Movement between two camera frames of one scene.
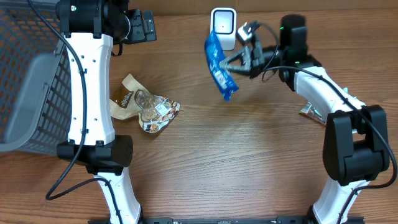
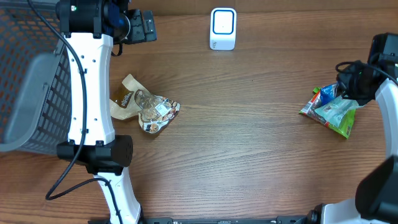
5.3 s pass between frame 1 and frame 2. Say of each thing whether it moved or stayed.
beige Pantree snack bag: stayed
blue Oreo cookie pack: moved
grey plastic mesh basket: stayed
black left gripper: stayed
